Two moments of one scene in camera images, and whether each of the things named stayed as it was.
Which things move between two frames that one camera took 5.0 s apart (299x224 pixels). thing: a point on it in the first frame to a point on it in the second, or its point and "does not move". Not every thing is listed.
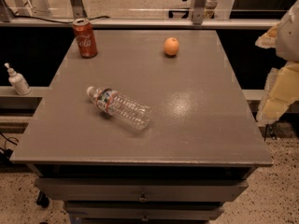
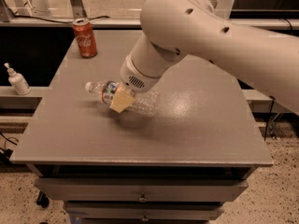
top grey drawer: [140, 189] does not move
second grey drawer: [145, 210] does not move
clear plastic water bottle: [121, 107] to [144, 100]
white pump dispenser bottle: [18, 81] does not move
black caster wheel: [42, 200] does not move
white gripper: [290, 36] to [133, 77]
